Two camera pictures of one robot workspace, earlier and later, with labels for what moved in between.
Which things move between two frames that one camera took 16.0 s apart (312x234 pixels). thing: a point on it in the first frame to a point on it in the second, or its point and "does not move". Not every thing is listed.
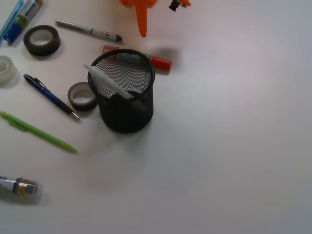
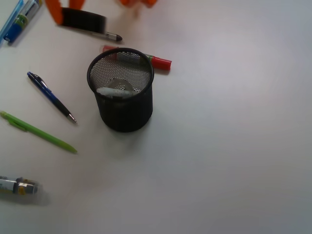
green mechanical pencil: [22, 125] does not move
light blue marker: [12, 19] does not move
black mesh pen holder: [134, 70] does not move
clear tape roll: [8, 71] to [112, 83]
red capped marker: [158, 62] does not move
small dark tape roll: [81, 97] to [84, 19]
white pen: [108, 81] to [115, 92]
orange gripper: [141, 6] to [78, 4]
